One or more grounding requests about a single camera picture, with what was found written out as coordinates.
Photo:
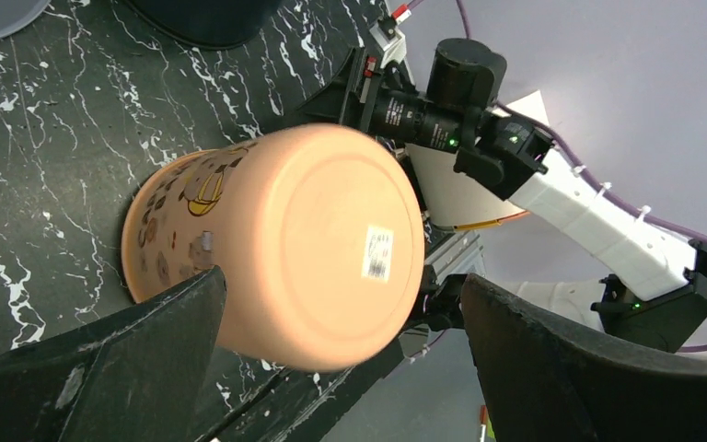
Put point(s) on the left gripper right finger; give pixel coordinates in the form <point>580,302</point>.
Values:
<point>546,378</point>

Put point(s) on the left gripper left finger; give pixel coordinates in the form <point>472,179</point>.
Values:
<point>132,376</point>

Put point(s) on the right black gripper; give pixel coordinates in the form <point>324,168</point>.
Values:
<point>454,112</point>

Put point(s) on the orange bucket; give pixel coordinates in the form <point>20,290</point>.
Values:
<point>316,229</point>

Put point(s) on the large black bucket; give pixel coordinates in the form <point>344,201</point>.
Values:
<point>208,24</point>

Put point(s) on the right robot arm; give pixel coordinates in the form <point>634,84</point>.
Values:
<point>655,293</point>

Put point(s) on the white and orange container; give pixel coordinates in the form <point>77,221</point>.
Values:
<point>466,188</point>

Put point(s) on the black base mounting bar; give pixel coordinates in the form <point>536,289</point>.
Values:
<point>245,399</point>

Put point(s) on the aluminium frame rail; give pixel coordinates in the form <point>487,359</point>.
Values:
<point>460,253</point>

